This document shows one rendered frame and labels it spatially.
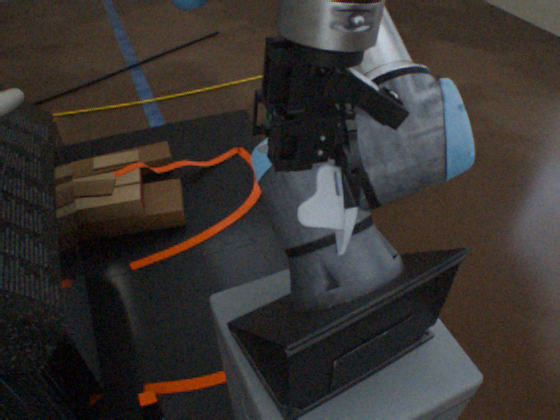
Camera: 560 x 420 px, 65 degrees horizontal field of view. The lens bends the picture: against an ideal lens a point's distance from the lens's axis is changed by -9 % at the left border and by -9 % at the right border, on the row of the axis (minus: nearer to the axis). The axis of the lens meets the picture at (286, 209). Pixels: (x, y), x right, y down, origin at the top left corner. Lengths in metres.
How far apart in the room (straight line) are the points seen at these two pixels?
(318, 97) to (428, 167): 0.30
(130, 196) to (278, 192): 1.57
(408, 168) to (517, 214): 1.97
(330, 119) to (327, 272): 0.32
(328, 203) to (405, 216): 1.96
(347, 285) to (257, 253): 1.48
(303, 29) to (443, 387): 0.68
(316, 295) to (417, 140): 0.27
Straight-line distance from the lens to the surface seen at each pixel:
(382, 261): 0.72
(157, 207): 2.30
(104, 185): 2.33
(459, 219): 2.48
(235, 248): 2.18
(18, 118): 1.89
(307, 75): 0.43
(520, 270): 2.36
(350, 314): 0.64
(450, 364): 0.92
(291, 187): 0.70
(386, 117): 0.50
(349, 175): 0.45
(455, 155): 0.71
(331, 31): 0.39
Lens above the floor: 1.62
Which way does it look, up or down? 43 degrees down
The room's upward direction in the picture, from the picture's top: straight up
